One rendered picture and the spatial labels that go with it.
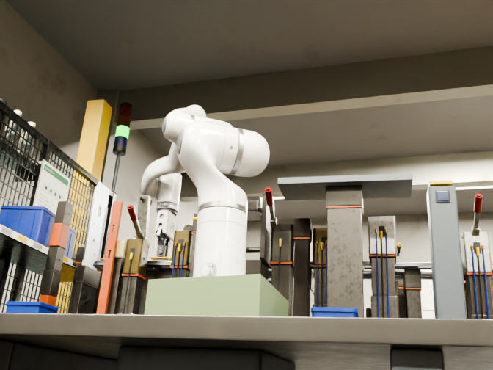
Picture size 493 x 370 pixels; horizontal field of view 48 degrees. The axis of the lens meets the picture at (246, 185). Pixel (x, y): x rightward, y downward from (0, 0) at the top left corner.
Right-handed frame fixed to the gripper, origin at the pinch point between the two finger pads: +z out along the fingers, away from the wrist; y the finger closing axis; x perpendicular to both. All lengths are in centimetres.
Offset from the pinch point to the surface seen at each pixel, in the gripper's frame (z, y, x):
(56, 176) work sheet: -34, 5, 54
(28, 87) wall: -228, 221, 255
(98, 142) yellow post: -68, 39, 58
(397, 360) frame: 43, -95, -81
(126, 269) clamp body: 12.5, -25.1, 1.2
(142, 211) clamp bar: -8.5, -21.8, -0.1
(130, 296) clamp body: 21.1, -24.1, -1.1
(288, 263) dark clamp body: 12, -29, -53
